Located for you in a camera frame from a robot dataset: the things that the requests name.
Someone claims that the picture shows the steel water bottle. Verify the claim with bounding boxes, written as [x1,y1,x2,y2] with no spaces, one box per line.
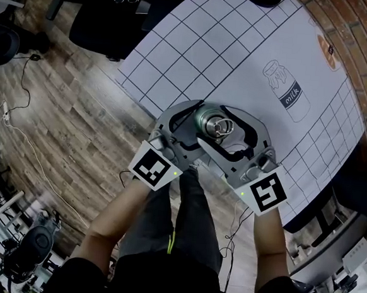
[192,103,227,141]

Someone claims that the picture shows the black padded seat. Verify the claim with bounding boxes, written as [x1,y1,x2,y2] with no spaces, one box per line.
[0,222,56,287]

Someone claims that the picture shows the white appliance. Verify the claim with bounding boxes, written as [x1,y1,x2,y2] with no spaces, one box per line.
[340,236,367,285]

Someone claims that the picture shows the black floor cable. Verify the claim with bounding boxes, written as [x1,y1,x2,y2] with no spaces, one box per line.
[5,51,43,120]

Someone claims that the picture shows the white floor cable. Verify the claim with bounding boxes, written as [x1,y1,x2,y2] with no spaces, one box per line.
[0,118,98,228]

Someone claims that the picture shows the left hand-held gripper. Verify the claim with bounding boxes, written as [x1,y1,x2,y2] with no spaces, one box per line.
[126,93,207,195]

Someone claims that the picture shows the white grid tablecloth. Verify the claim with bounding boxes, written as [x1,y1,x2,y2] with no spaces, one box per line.
[104,0,367,238]

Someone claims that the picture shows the white power strip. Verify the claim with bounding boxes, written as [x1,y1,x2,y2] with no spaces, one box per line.
[0,101,13,124]

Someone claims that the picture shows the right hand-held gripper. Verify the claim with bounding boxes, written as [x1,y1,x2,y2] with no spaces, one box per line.
[190,102,295,219]

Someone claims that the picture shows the black round device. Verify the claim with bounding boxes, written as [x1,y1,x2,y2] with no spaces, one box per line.
[0,22,53,71]

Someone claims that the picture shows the person's right forearm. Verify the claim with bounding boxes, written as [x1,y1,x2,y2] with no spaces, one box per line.
[247,209,294,293]

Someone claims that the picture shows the dark phone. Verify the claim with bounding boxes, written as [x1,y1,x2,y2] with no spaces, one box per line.
[134,0,152,16]

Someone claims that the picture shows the person's left forearm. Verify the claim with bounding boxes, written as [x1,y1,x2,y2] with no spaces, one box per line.
[78,171,156,268]

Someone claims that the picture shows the grey bottle lid with handle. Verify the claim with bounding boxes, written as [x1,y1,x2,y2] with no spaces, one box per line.
[204,113,236,141]

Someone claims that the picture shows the person's grey trousers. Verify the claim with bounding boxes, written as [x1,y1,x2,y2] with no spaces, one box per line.
[117,162,230,275]

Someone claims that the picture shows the grey desk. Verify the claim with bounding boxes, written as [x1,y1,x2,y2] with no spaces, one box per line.
[289,208,367,285]

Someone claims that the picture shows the person's black shirt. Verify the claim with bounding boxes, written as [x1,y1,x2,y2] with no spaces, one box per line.
[42,245,311,293]

